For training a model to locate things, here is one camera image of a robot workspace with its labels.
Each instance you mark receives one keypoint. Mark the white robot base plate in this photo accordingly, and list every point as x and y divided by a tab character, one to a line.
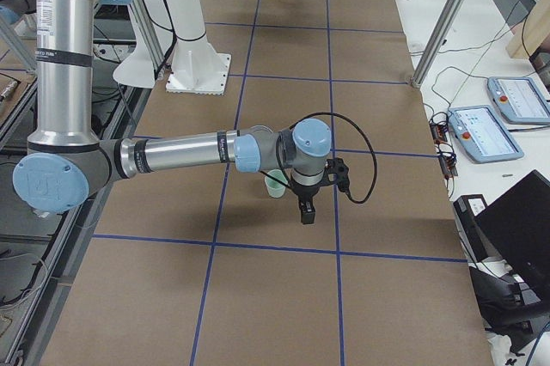
207	76

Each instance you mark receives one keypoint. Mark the black box on table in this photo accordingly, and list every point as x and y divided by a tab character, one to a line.
467	208

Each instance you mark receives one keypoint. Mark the green plastic cup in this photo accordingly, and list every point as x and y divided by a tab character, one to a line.
275	183

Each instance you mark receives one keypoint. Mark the black laptop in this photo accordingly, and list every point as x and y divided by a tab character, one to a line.
517	224

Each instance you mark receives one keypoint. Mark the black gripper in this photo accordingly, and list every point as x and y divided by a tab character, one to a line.
304	192

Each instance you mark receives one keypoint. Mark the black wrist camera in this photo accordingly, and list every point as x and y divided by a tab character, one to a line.
337	173

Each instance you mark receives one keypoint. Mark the aluminium frame post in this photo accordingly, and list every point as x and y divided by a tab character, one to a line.
444	22

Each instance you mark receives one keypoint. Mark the near blue teach pendant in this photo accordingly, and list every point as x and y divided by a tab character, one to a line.
483	135

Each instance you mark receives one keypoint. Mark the blue teach pendant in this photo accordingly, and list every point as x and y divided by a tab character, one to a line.
483	135
519	100

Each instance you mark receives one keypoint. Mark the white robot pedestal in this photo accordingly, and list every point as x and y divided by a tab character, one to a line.
165	30

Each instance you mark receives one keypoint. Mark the far blue teach pendant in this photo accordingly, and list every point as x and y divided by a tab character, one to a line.
519	100

